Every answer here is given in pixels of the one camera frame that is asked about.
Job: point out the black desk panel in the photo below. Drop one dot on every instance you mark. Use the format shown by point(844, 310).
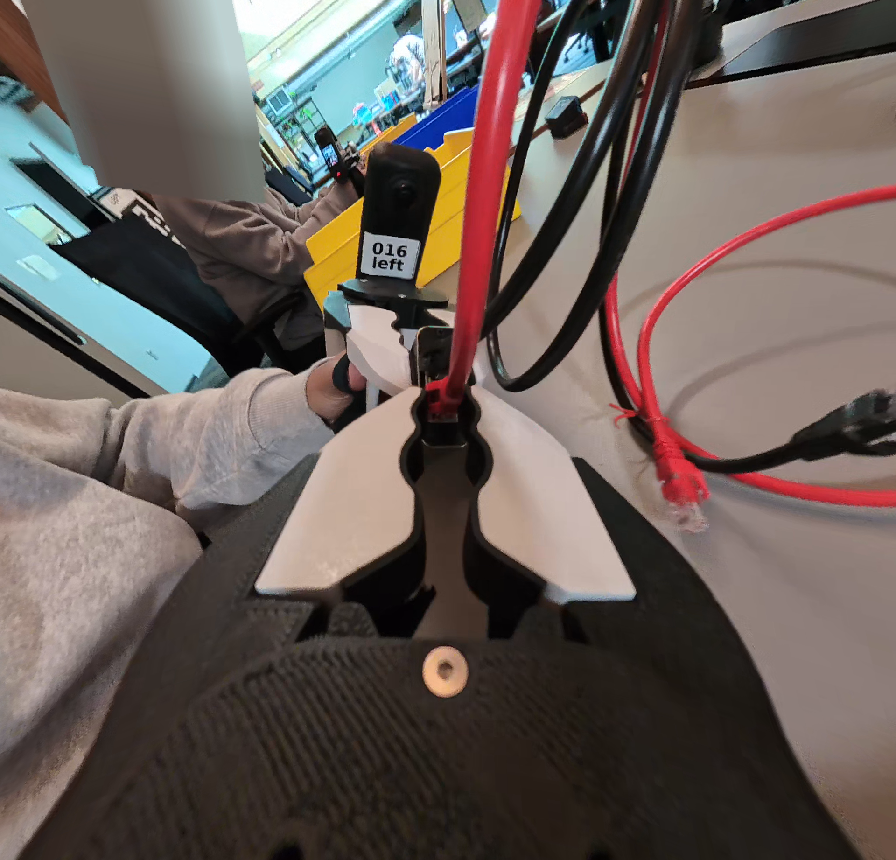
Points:
point(805, 44)

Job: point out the person's left hand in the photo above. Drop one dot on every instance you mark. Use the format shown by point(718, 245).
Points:
point(325, 401)

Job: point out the black ethernet splitter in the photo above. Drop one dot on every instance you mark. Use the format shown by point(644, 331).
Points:
point(428, 352)

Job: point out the blue plastic bin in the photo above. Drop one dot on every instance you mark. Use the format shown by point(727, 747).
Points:
point(441, 121)

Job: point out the yellow plastic bin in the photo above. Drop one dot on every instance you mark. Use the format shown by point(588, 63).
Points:
point(336, 251)

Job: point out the red twist tie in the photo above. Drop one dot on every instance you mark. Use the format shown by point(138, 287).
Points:
point(633, 413)

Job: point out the small black box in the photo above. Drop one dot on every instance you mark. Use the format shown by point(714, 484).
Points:
point(565, 116)

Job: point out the black office chair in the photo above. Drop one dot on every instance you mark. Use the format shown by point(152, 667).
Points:
point(140, 279)

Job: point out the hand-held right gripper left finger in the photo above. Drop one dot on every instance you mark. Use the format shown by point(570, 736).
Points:
point(350, 510)

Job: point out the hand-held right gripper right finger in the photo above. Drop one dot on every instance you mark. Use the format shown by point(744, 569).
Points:
point(546, 517)

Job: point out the person's left forearm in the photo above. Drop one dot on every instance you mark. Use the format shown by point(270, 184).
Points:
point(238, 433)

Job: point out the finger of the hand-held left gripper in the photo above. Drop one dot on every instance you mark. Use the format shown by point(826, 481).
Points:
point(378, 349)

